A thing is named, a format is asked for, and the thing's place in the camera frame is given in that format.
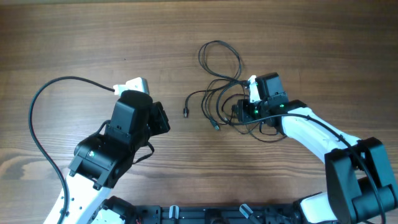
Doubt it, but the black thick usb cable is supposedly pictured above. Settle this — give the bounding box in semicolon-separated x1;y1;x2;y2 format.
182;78;249;131

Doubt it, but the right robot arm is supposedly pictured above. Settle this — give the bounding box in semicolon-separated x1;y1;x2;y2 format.
233;73;397;223

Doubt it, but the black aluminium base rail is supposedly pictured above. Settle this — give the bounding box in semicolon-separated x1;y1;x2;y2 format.
130;204;307;224

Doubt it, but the left camera black cable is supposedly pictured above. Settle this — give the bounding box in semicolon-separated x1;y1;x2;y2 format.
28;76;116;218

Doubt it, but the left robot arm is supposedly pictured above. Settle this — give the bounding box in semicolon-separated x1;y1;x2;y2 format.
45;90;170;223

